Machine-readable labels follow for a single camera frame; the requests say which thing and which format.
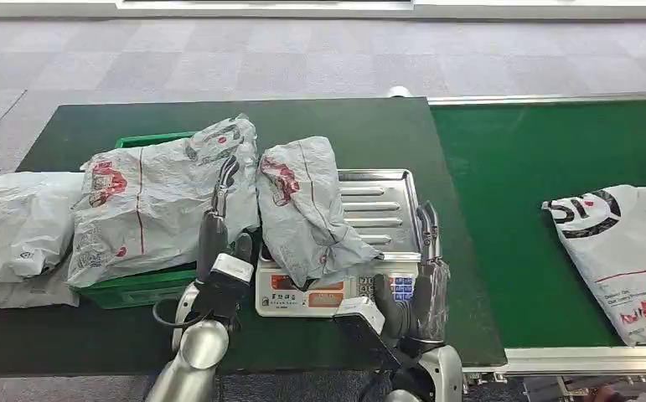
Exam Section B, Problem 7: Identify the white plastic parcel bag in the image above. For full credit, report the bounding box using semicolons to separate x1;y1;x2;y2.
0;171;85;287

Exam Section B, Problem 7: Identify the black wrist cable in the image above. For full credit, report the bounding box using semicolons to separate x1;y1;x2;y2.
151;298;204;329

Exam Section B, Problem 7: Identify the green conveyor belt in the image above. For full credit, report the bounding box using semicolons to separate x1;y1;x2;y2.
429;100;646;351

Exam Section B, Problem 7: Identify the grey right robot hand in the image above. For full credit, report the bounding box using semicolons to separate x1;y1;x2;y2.
373;200;450;352

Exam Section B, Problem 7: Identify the green plastic crate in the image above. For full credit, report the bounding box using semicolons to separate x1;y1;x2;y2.
72;131;202;311

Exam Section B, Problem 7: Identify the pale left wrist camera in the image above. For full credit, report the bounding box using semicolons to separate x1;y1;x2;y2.
209;252;256;285

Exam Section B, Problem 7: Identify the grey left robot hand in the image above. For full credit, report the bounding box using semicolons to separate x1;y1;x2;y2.
195;154;255;285

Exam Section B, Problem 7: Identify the small grey parcel red print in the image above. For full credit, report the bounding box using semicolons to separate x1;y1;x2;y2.
256;135;384;290

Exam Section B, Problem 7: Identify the white electronic scale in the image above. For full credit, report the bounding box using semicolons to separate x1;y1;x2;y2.
254;255;421;319

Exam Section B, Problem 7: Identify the flat white parcel bag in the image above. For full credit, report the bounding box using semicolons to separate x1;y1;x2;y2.
0;255;81;310

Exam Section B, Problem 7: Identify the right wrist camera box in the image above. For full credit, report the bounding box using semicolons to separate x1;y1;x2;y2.
332;295;402;372

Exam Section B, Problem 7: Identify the metal conveyor frame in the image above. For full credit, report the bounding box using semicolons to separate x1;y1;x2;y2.
426;91;646;385

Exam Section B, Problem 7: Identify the white parcel black red print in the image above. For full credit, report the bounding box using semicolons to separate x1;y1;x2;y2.
540;183;646;348

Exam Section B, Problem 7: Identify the grey parcel bag red print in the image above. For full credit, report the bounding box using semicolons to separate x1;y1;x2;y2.
65;113;261;290

